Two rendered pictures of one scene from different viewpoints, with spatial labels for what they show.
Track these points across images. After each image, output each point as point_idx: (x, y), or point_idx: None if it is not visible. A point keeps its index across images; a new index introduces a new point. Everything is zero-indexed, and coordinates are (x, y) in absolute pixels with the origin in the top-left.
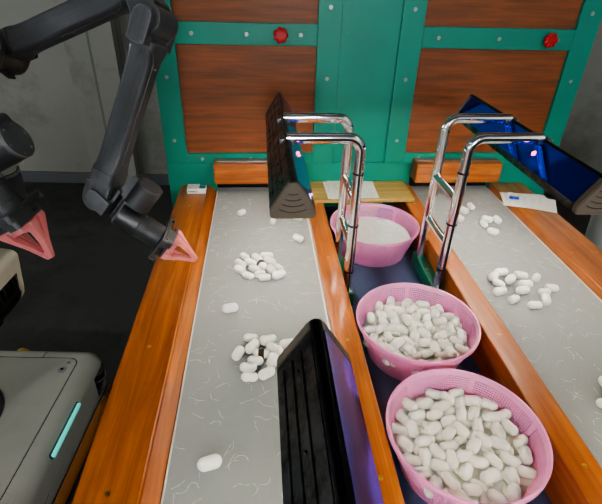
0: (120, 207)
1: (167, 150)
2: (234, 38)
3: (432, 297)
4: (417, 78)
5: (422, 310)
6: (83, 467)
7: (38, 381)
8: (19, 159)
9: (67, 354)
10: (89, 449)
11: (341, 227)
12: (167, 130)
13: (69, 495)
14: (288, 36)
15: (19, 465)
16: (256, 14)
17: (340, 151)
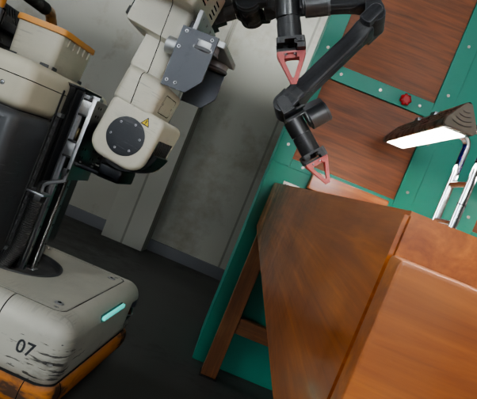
0: (300, 114)
1: (278, 150)
2: (370, 89)
3: None
4: None
5: None
6: (80, 384)
7: (90, 274)
8: (326, 11)
9: (114, 274)
10: (86, 375)
11: (439, 219)
12: (287, 134)
13: (65, 394)
14: (410, 103)
15: (80, 304)
16: (391, 81)
17: (417, 208)
